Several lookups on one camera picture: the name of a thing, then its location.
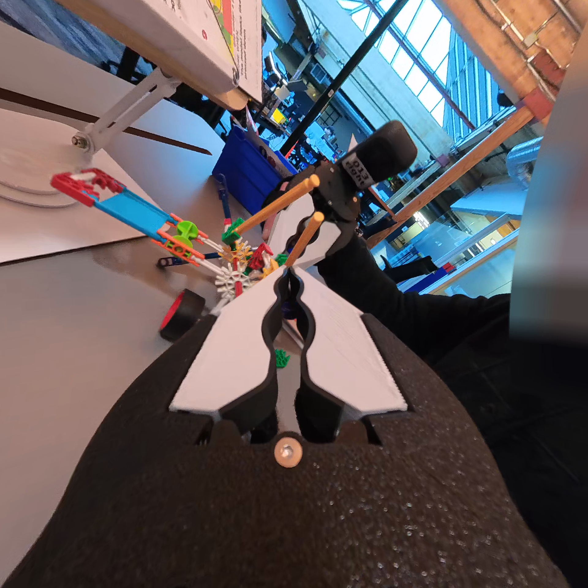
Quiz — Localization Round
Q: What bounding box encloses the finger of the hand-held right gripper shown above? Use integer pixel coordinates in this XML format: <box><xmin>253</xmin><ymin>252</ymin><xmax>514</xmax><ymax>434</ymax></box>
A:
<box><xmin>266</xmin><ymin>203</ymin><xmax>319</xmax><ymax>272</ymax></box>
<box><xmin>294</xmin><ymin>222</ymin><xmax>344</xmax><ymax>269</ymax></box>

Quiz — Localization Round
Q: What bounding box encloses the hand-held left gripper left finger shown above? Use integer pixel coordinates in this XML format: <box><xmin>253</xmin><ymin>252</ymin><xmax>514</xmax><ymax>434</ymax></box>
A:
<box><xmin>169</xmin><ymin>266</ymin><xmax>291</xmax><ymax>445</ymax></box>

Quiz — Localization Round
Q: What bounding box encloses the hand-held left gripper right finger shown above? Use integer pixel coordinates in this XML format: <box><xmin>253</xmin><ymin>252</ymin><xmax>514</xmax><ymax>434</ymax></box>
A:
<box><xmin>290</xmin><ymin>266</ymin><xmax>409</xmax><ymax>444</ymax></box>

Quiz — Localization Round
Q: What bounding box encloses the yellow plastic rod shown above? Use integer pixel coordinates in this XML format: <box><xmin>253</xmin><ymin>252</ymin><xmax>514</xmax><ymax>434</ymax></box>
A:
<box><xmin>234</xmin><ymin>175</ymin><xmax>321</xmax><ymax>230</ymax></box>
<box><xmin>285</xmin><ymin>212</ymin><xmax>325</xmax><ymax>268</ymax></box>

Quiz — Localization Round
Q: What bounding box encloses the colourful construction toy plane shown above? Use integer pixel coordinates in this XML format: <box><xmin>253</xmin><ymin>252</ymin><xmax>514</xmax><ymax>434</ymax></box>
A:
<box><xmin>51</xmin><ymin>169</ymin><xmax>297</xmax><ymax>343</ymax></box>

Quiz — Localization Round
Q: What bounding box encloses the person's right forearm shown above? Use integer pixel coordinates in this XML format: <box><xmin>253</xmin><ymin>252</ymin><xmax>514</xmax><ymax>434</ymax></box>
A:
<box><xmin>317</xmin><ymin>232</ymin><xmax>511</xmax><ymax>359</ymax></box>

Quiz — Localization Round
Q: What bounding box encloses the blue plastic bin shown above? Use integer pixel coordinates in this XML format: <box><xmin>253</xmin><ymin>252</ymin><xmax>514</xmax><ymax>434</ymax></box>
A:
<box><xmin>212</xmin><ymin>125</ymin><xmax>299</xmax><ymax>217</ymax></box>

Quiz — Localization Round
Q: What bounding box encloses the black pole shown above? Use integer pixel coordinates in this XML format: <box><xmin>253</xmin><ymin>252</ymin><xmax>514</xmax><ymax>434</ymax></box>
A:
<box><xmin>279</xmin><ymin>0</ymin><xmax>409</xmax><ymax>157</ymax></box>

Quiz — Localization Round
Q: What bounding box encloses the printed instruction sheet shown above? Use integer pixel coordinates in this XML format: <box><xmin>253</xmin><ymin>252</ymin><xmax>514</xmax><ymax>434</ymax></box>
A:
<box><xmin>202</xmin><ymin>0</ymin><xmax>263</xmax><ymax>104</ymax></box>

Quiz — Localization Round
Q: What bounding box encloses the wooden and white book stand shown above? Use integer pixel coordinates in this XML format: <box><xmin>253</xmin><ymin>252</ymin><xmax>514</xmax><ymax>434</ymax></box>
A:
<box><xmin>0</xmin><ymin>0</ymin><xmax>265</xmax><ymax>265</ymax></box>

